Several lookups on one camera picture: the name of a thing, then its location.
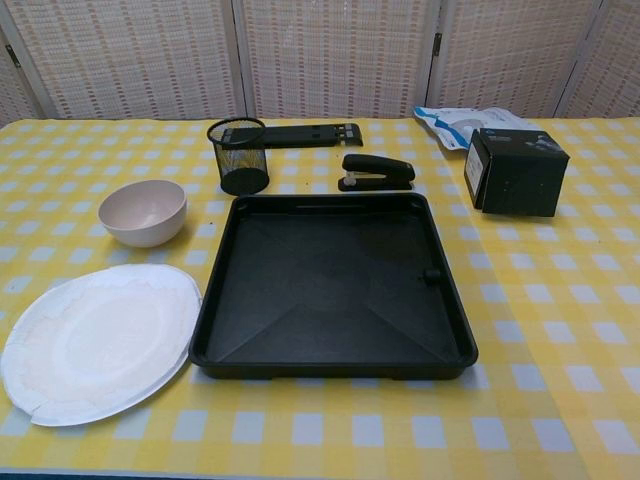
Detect beige plastic bowl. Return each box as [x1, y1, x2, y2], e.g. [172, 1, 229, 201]
[97, 179, 189, 249]

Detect white paper plate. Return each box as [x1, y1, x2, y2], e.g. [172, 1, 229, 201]
[0, 263, 204, 428]

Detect black square plastic tray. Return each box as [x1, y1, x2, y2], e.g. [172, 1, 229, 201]
[187, 193, 480, 381]

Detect black stapler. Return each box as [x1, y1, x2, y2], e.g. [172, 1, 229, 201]
[337, 153, 416, 192]

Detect black mesh pen holder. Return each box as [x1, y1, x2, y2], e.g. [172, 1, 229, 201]
[206, 117, 272, 197]

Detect black folding laptop stand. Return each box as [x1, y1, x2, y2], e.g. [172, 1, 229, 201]
[222, 123, 366, 149]

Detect white blue mask package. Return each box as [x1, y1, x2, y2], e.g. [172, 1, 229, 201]
[412, 105, 537, 152]

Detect beige woven folding screen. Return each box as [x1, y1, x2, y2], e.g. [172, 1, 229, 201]
[0, 0, 640, 122]

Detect black cardboard box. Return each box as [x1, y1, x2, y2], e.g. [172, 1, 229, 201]
[462, 127, 572, 218]

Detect yellow white checkered tablecloth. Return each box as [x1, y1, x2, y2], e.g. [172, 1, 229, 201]
[0, 117, 566, 480]
[429, 116, 640, 480]

